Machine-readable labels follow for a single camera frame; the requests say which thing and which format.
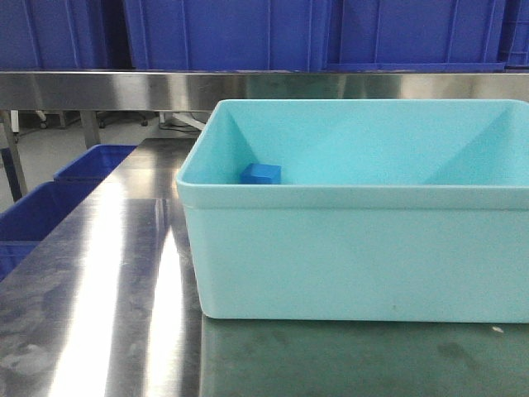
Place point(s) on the small blue cube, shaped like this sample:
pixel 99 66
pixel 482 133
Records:
pixel 261 174

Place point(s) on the blue crate upper shelf middle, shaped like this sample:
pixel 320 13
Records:
pixel 216 36

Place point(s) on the blue crate shelf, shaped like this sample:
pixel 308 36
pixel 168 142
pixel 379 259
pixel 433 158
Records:
pixel 216 36
pixel 417 36
pixel 53 35

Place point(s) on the blue crate upper shelf right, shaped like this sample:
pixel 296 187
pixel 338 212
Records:
pixel 417 36

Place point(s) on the steel shelf leg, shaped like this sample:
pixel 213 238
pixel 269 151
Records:
pixel 11 159

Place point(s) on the blue crate upper shelf left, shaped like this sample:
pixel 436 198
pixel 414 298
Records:
pixel 53 35

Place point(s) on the light teal plastic tub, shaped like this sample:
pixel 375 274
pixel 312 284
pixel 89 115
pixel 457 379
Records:
pixel 388 210

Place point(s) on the blue bin lower far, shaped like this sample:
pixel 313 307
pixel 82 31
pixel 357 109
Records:
pixel 94 165

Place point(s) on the blue bin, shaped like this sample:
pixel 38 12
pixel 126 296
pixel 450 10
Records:
pixel 32 218
pixel 94 165

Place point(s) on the blue bin lower near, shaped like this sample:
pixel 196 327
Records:
pixel 32 218

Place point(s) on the stainless steel shelf rail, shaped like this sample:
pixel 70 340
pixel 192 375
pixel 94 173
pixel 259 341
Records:
pixel 189 92

